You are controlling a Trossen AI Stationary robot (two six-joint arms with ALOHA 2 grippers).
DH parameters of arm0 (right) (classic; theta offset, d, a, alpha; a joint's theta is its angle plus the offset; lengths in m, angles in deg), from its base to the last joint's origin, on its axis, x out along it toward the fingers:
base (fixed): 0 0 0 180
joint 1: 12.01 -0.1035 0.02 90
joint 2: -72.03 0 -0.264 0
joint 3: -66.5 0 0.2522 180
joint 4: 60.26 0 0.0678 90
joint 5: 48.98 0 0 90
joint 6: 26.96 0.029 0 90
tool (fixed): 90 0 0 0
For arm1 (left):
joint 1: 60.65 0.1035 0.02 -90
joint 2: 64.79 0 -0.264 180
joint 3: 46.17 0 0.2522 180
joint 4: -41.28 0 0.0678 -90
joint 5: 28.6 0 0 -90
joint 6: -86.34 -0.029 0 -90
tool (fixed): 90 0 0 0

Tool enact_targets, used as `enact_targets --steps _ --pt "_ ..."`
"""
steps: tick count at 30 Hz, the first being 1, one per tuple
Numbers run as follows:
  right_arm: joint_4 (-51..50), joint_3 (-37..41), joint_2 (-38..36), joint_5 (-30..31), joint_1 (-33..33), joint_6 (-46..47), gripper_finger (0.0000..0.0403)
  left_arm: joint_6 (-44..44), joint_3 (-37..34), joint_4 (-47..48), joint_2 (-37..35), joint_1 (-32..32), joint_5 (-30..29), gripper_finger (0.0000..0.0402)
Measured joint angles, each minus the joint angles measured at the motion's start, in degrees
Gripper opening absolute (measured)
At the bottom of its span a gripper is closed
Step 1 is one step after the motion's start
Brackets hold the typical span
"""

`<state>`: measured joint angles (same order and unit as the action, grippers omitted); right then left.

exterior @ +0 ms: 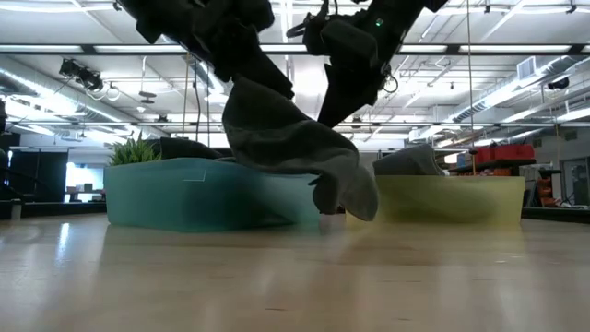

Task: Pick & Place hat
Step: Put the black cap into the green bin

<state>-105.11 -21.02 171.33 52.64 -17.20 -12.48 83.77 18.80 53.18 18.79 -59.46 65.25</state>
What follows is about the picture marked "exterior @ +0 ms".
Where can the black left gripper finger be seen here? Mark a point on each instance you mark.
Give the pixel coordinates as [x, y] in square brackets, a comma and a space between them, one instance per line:
[272, 74]
[228, 64]

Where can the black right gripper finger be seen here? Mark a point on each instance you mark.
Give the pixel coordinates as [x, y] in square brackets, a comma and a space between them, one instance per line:
[334, 97]
[366, 87]

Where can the blue-grey baseball cap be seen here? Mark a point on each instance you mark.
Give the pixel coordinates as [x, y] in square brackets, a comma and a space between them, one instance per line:
[286, 147]

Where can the grey baseball cap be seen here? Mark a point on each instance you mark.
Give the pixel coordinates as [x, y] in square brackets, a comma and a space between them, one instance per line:
[410, 161]

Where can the dark charcoal baseball cap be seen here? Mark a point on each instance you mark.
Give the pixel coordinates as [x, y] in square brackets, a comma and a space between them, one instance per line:
[184, 148]

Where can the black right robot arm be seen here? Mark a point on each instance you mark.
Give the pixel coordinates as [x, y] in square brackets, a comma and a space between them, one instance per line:
[428, 4]

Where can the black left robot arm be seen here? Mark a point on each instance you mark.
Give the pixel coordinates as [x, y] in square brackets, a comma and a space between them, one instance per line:
[156, 18]

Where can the small potted green plant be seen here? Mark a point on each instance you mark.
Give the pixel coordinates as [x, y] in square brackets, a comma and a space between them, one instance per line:
[133, 152]

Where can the teal translucent plastic bin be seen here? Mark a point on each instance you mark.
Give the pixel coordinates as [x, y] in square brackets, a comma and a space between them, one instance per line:
[184, 193]

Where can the yellow translucent plastic bin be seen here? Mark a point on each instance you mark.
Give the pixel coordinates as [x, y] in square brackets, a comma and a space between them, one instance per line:
[451, 198]

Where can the black ceiling-mounted device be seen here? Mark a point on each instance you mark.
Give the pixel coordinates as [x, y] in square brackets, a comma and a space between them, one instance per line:
[82, 74]

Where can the black shelf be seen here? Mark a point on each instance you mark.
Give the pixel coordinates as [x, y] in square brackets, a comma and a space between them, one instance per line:
[493, 166]

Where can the red storage bins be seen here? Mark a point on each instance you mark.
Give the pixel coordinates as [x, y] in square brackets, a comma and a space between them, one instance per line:
[504, 153]

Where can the black cabinet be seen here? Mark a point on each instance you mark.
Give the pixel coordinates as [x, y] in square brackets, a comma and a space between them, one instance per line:
[39, 175]

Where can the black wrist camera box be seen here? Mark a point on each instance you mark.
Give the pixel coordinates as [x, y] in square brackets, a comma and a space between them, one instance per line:
[350, 41]

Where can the silver ventilation duct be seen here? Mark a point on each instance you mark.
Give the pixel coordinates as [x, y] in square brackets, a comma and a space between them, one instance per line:
[521, 87]

